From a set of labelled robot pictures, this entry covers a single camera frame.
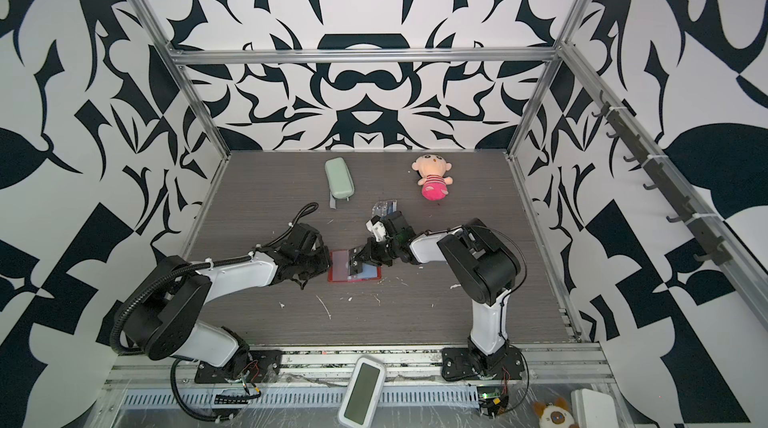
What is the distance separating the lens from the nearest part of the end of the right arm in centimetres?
78

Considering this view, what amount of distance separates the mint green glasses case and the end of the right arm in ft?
0.73

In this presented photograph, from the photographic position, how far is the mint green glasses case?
1069mm
